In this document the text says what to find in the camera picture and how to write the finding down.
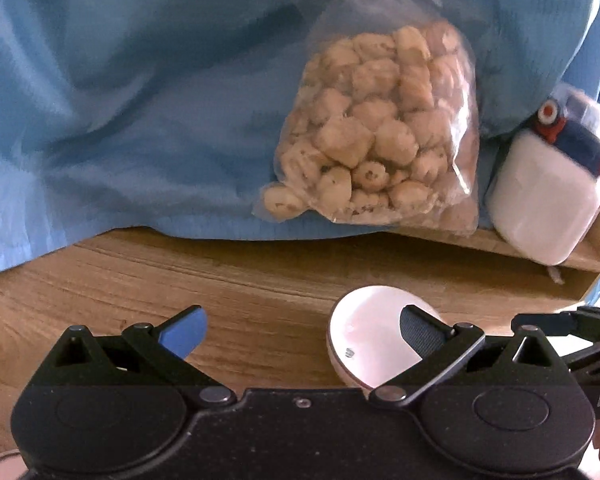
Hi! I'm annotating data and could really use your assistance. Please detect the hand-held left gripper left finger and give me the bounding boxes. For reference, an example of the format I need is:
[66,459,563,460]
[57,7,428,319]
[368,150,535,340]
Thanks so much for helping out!
[42,304,237,408]

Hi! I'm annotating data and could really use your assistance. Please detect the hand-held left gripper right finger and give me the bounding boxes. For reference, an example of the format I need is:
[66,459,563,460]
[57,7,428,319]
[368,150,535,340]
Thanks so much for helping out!
[369,304,572,409]

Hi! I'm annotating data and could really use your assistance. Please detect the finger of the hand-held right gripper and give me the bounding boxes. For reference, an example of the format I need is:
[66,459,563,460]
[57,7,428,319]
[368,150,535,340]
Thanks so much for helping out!
[511,306,600,378]

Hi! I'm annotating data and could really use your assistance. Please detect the white case with blue cover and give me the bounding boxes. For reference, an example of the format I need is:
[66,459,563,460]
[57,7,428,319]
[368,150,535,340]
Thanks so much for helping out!
[485,82,600,266]

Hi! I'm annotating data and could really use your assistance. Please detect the clear bag of beige snacks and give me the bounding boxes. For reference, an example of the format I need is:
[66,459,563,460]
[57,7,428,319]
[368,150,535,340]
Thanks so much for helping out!
[250,0,481,238]

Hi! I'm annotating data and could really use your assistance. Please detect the light blue cloth garment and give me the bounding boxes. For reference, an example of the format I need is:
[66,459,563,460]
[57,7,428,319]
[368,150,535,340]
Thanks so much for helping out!
[0,0,600,281]

